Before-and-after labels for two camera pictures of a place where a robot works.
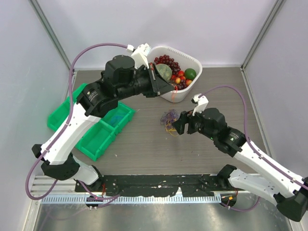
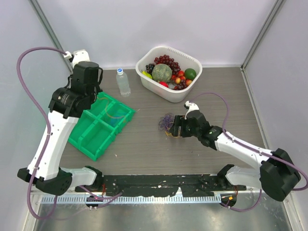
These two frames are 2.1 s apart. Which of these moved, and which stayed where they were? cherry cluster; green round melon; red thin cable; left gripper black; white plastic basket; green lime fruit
Moved: left gripper black; red thin cable
Stayed: green round melon; cherry cluster; white plastic basket; green lime fruit
